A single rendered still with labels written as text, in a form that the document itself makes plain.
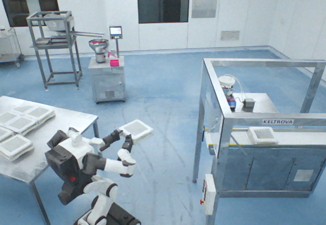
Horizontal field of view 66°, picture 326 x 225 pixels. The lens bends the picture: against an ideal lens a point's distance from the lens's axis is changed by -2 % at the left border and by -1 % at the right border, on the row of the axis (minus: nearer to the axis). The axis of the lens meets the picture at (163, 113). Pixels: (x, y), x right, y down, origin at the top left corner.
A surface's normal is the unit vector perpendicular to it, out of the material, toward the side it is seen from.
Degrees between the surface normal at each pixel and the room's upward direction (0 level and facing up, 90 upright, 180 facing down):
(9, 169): 0
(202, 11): 90
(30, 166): 0
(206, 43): 90
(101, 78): 90
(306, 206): 0
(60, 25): 90
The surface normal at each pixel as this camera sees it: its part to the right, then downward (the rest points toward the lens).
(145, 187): 0.00, -0.84
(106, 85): 0.13, 0.53
